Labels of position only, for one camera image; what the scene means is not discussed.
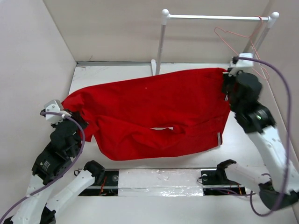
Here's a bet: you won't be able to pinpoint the white metal clothes rack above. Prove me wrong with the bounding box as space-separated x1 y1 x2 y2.
150 9 280 76

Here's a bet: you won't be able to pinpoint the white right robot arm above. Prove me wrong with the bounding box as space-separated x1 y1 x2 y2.
216 71 299 211

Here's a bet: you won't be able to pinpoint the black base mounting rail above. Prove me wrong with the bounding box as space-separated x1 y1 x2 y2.
80 168 249 197

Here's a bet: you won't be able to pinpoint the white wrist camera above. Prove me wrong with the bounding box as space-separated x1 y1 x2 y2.
228 57 254 77
44 100 71 124

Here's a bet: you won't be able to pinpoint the red trousers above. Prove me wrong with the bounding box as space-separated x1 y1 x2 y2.
62 68 230 161

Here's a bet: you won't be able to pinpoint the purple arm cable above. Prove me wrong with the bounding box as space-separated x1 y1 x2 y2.
0 111 85 220
233 56 293 217

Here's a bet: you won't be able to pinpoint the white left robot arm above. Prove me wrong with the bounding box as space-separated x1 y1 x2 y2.
0 110 105 224

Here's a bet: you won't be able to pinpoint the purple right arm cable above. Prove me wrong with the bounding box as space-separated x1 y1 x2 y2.
233 56 293 217

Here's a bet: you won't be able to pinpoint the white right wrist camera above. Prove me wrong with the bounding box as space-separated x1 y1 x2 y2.
228 57 254 77

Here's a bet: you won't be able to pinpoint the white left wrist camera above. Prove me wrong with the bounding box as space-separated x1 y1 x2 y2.
44 100 71 124

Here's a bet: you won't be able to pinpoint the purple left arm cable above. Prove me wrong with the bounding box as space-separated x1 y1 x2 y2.
0 111 85 220

